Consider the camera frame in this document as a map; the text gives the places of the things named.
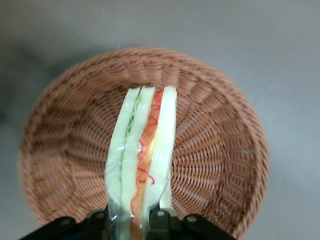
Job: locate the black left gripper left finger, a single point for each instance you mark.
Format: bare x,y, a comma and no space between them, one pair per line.
97,225

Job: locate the plastic-wrapped triangle sandwich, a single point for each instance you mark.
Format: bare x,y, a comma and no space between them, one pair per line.
132,155

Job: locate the round brown wicker basket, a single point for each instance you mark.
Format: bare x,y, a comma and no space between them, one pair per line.
212,140

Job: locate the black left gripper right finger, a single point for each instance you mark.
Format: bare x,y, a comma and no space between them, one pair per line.
162,225

